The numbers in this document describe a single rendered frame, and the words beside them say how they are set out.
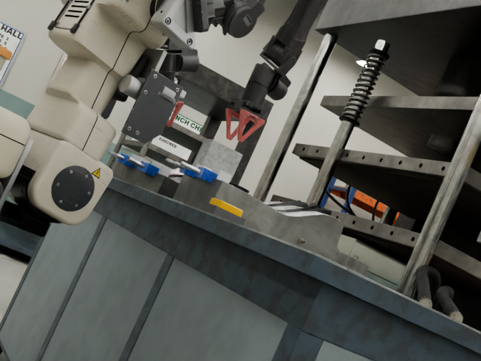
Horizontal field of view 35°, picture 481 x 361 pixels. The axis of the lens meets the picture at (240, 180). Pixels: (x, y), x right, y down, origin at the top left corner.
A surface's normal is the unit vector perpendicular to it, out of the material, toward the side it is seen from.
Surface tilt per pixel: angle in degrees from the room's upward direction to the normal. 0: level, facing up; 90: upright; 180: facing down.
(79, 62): 82
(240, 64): 90
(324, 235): 90
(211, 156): 90
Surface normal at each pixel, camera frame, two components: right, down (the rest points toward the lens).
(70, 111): -0.60, -0.48
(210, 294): -0.81, -0.40
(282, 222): 0.42, 0.11
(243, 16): 0.58, 0.62
